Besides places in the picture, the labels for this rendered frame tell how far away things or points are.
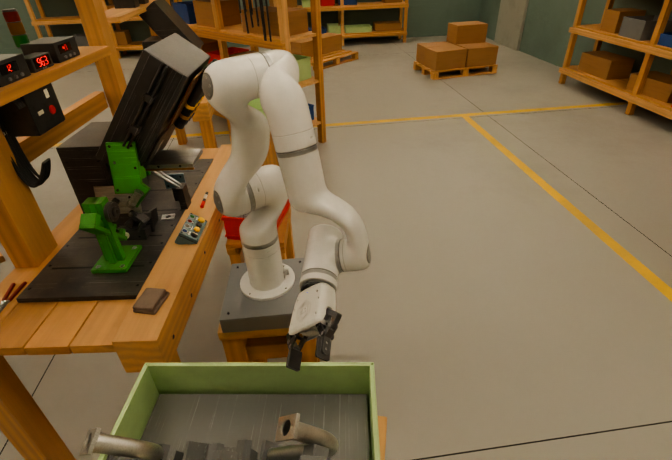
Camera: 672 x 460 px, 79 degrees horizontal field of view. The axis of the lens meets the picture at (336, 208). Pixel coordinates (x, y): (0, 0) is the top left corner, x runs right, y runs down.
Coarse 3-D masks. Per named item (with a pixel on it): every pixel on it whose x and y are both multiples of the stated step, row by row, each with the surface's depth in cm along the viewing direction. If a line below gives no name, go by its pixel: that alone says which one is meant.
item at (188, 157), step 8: (160, 152) 187; (168, 152) 187; (176, 152) 186; (184, 152) 186; (192, 152) 186; (200, 152) 187; (152, 160) 180; (160, 160) 180; (168, 160) 179; (176, 160) 179; (184, 160) 179; (192, 160) 179; (152, 168) 177; (160, 168) 177; (168, 168) 177; (176, 168) 177; (184, 168) 177; (192, 168) 177
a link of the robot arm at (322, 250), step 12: (312, 228) 99; (324, 228) 97; (336, 228) 98; (312, 240) 96; (324, 240) 95; (336, 240) 95; (312, 252) 93; (324, 252) 92; (336, 252) 92; (312, 264) 91; (324, 264) 91; (336, 264) 92; (336, 276) 92
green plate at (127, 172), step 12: (108, 144) 161; (120, 144) 161; (132, 144) 161; (108, 156) 163; (120, 156) 163; (132, 156) 163; (120, 168) 164; (132, 168) 164; (144, 168) 172; (120, 180) 166; (132, 180) 166; (120, 192) 167; (132, 192) 167
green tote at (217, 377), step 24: (144, 384) 108; (168, 384) 114; (192, 384) 113; (216, 384) 113; (240, 384) 113; (264, 384) 113; (288, 384) 113; (312, 384) 112; (336, 384) 112; (360, 384) 112; (144, 408) 108; (120, 432) 96
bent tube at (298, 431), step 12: (288, 420) 73; (276, 432) 72; (288, 432) 70; (300, 432) 71; (312, 432) 73; (324, 432) 74; (300, 444) 86; (324, 444) 74; (336, 444) 76; (276, 456) 88; (288, 456) 86
